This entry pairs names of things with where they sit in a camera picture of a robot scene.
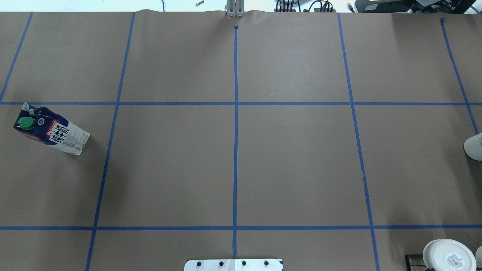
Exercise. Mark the blue white milk carton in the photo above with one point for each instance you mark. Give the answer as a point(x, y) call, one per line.
point(51, 129)

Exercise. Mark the white mug with handle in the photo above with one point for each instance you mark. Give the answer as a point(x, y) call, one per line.
point(473, 147)

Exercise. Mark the aluminium frame post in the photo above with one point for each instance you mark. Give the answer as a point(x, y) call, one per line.
point(235, 9)

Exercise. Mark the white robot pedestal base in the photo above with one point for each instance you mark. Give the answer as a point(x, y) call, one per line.
point(234, 265)

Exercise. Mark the black wire cup rack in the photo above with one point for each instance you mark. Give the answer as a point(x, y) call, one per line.
point(414, 262)

